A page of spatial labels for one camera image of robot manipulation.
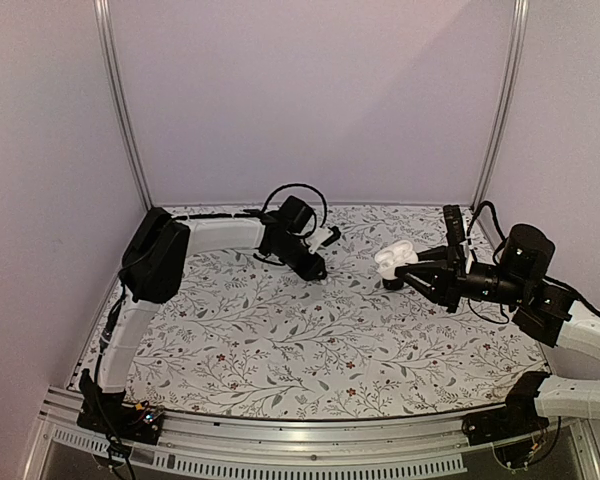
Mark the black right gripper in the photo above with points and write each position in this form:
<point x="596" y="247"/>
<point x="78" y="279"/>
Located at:
<point x="449" y="258"/>

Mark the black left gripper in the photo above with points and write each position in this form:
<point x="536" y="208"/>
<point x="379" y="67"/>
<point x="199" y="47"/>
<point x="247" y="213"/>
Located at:
<point x="317" y="268"/>

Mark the white earbuds charging case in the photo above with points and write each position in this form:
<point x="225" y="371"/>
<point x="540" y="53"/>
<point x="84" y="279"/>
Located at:
<point x="398" y="254"/>

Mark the black earbuds charging case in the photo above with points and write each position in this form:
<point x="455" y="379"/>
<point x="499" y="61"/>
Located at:
<point x="393" y="284"/>

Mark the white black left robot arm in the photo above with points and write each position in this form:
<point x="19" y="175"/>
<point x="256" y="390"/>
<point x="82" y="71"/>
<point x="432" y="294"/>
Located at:
<point x="153" y="263"/>

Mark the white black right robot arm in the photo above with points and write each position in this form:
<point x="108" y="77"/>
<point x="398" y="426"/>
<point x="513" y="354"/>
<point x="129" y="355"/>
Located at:
<point x="546" y="310"/>

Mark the floral patterned table mat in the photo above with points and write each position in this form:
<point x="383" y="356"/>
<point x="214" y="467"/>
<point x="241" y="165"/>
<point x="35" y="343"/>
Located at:
<point x="242" y="338"/>

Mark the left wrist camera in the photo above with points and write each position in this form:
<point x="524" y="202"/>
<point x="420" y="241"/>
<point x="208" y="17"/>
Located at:
<point x="322" y="237"/>

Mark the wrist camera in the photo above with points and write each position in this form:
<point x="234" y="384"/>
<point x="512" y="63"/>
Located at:
<point x="458" y="243"/>
<point x="322" y="237"/>

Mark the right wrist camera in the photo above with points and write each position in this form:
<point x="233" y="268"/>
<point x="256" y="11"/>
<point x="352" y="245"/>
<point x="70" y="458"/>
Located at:
<point x="458" y="243"/>

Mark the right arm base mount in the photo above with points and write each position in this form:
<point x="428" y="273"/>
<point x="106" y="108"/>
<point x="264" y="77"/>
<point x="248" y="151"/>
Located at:
<point x="518" y="415"/>

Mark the right aluminium corner post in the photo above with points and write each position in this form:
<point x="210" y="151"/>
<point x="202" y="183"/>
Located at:
<point x="513" y="60"/>

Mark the aluminium corner post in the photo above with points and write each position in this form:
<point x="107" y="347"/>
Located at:
<point x="513" y="60"/>
<point x="104" y="23"/>

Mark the front aluminium frame rail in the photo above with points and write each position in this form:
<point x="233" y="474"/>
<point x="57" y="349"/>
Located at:
<point x="199" y="446"/>

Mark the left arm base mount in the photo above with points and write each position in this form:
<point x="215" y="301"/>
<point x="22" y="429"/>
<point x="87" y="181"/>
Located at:
<point x="107" y="413"/>

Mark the left aluminium corner post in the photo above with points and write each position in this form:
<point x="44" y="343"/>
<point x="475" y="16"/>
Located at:
<point x="104" y="23"/>

